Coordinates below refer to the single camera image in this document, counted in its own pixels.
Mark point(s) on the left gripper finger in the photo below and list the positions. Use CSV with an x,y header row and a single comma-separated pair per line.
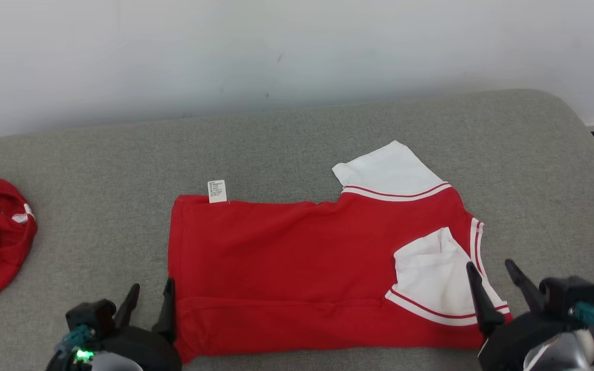
x,y
167,314
128,309

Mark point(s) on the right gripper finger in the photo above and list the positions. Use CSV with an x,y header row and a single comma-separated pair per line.
x,y
528,288
485,309

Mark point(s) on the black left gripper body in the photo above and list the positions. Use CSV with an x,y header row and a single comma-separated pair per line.
x,y
142,348

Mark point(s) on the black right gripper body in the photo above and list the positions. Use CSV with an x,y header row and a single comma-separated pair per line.
x,y
508,342

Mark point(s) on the red Bulls jersey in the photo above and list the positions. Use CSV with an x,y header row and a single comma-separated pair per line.
x,y
286,257

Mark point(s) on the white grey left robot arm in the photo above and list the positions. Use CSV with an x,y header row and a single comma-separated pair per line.
x,y
114,363

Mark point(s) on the grey fabric sofa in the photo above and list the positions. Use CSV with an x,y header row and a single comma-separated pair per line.
x,y
297,144

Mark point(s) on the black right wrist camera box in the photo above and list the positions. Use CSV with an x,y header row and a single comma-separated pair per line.
x,y
567,296

